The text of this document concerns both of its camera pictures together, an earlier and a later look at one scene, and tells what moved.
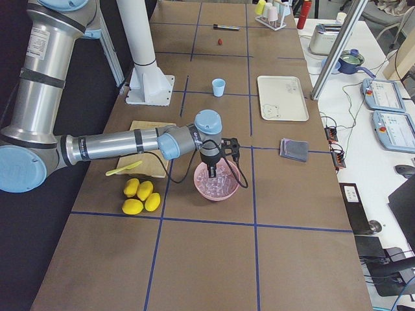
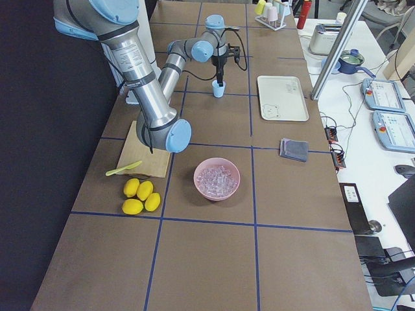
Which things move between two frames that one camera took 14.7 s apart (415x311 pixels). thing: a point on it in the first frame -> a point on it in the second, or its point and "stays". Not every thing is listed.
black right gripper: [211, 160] -> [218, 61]
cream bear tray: [282, 98] stays
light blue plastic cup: [218, 87] stays
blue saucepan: [349, 61] stays
